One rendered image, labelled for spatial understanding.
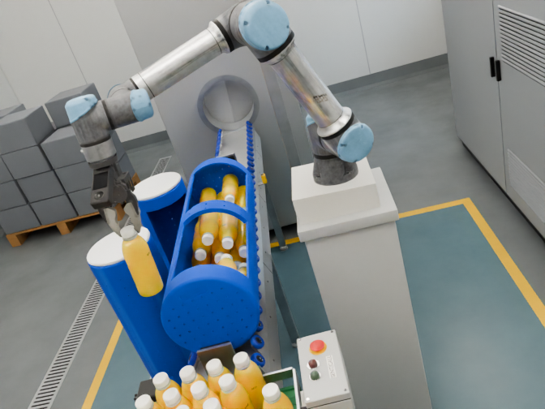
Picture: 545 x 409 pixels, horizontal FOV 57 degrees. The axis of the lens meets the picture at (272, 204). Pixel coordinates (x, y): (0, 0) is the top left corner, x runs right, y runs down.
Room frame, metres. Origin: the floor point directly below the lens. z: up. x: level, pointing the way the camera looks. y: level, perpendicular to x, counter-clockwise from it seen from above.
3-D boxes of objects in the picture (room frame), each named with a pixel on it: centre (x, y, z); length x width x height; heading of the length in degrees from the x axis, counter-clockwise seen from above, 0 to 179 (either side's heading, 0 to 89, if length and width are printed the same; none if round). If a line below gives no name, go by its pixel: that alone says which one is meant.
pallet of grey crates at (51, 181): (5.02, 1.97, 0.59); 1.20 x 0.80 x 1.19; 81
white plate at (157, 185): (2.46, 0.55, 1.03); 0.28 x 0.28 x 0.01
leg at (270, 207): (3.12, 0.02, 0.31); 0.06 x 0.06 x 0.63; 85
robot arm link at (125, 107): (1.27, 0.27, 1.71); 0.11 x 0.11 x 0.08; 14
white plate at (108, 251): (1.93, 0.68, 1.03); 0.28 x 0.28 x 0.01
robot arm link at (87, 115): (1.23, 0.36, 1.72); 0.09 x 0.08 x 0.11; 104
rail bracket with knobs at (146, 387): (1.08, 0.48, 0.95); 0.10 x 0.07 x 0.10; 85
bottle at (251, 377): (0.97, 0.20, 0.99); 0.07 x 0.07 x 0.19
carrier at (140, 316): (1.93, 0.68, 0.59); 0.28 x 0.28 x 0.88
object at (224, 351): (1.10, 0.28, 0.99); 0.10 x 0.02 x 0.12; 85
